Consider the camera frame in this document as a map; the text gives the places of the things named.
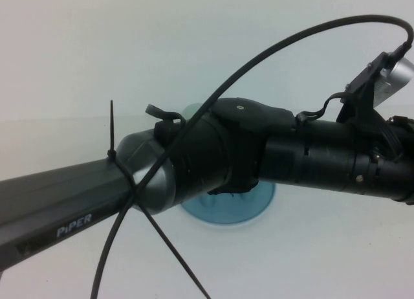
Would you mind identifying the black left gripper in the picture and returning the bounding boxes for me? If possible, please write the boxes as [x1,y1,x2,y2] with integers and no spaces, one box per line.
[354,115,414,206]

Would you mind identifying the blue cup stand white caps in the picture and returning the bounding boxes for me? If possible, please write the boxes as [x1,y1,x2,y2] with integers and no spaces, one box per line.
[179,181,276,229]

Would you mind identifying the green plastic cup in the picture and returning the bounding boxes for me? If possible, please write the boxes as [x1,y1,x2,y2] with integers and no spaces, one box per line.
[180,101,208,119]

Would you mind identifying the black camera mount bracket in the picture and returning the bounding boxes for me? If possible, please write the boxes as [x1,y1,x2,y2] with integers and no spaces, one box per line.
[336,51,399,135]

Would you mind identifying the thin black wire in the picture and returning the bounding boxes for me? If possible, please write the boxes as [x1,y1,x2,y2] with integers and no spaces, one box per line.
[296,91,349,122]

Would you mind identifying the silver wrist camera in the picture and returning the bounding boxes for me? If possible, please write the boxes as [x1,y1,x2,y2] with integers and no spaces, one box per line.
[373,57,414,107]

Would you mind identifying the black camera cable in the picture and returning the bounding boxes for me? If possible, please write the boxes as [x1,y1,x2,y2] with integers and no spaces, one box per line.
[90,14,414,299]

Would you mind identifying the black cable tie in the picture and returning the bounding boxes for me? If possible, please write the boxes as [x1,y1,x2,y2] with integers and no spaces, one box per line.
[105,100,138,199]
[134,195,211,299]

